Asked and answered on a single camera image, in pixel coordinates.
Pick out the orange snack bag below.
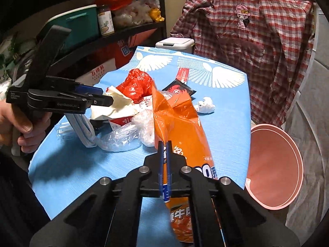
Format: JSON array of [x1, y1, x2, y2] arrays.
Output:
[[152, 87, 219, 243]]

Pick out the white tissue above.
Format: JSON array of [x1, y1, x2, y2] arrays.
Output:
[[194, 97, 216, 114]]

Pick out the red ointment box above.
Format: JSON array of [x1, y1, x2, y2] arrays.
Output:
[[176, 68, 190, 84]]

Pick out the pink trash bin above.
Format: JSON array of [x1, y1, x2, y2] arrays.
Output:
[[245, 124, 304, 210]]

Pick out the red plastic bag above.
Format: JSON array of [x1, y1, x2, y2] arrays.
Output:
[[117, 69, 155, 103]]

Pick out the red plaid shirt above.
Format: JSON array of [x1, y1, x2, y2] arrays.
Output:
[[171, 0, 315, 126]]

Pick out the labelled sauce jar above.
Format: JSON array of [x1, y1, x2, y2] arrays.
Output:
[[98, 5, 114, 36]]

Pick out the blue winged table cloth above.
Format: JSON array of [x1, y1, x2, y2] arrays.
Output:
[[28, 46, 251, 218]]

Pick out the green storage box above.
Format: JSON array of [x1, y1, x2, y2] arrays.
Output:
[[36, 5, 99, 53]]

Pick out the cream paper wrapper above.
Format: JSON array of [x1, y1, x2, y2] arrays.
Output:
[[91, 86, 140, 120]]

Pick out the black metal shelf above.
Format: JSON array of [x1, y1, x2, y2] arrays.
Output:
[[0, 0, 167, 83]]

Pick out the clear plastic wrap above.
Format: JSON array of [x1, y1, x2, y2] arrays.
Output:
[[95, 109, 155, 152]]

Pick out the red white paper box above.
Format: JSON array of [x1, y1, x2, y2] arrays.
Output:
[[108, 95, 153, 130]]

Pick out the person's left hand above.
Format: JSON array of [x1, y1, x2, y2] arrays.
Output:
[[1, 100, 52, 153]]

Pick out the black crab glove packet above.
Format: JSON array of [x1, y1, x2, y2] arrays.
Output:
[[163, 79, 196, 96]]

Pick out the white lidded bin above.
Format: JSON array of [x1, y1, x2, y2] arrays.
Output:
[[156, 37, 195, 54]]

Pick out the white bag of food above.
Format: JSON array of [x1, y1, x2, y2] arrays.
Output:
[[113, 0, 161, 28]]

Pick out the white plastic straws bundle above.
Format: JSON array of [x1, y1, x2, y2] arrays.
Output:
[[57, 114, 97, 148]]

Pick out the red cardboard box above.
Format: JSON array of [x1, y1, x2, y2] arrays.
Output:
[[75, 29, 156, 86]]

